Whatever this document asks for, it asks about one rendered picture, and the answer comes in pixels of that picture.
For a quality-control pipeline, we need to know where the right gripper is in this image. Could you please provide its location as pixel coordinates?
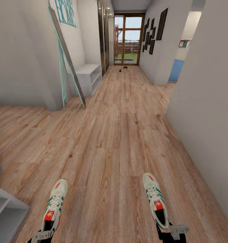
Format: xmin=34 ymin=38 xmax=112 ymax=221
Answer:
xmin=156 ymin=223 xmax=186 ymax=243

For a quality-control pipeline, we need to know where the gym shoe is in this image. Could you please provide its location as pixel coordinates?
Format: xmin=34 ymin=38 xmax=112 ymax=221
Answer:
xmin=142 ymin=172 xmax=169 ymax=230
xmin=41 ymin=178 xmax=68 ymax=232

